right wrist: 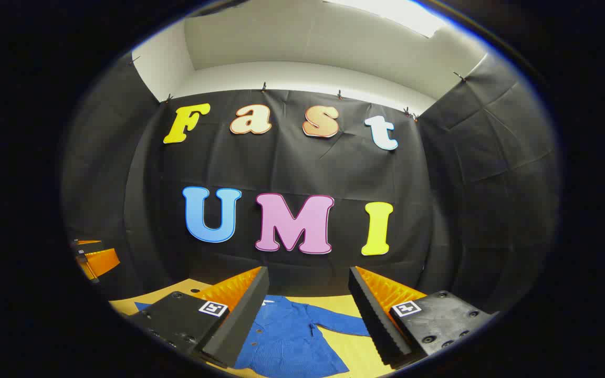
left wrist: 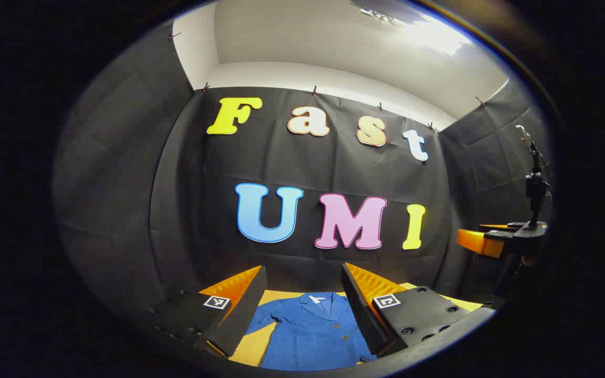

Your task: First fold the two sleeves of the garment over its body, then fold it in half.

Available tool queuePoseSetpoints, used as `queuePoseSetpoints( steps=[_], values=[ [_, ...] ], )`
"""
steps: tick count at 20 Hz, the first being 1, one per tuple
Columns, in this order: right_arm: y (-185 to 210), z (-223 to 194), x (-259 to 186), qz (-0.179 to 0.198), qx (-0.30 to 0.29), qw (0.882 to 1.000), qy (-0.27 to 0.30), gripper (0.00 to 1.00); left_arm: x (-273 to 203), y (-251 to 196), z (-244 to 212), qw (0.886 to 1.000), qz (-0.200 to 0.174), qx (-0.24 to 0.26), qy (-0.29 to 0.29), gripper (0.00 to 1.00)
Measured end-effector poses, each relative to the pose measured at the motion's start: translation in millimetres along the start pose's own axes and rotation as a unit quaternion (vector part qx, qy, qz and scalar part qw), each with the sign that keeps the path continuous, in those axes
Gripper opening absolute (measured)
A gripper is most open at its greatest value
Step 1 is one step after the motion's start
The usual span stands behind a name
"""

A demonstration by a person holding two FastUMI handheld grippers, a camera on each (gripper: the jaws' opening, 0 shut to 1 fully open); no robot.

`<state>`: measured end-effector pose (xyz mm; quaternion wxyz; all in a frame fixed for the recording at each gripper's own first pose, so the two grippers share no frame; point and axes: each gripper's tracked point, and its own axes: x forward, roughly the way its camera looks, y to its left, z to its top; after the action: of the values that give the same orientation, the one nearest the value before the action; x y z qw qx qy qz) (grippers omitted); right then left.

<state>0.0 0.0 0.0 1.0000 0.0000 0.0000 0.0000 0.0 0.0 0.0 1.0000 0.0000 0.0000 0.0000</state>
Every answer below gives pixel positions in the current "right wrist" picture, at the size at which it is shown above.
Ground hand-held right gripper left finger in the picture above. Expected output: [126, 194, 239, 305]
[127, 266, 270, 368]

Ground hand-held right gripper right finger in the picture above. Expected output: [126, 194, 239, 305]
[348, 266, 495, 368]

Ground blue corduroy jacket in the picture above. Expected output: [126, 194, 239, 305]
[134, 295, 371, 378]

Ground black backdrop cloth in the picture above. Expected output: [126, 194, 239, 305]
[61, 52, 560, 316]

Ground ceiling light panel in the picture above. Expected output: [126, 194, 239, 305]
[324, 0, 453, 38]

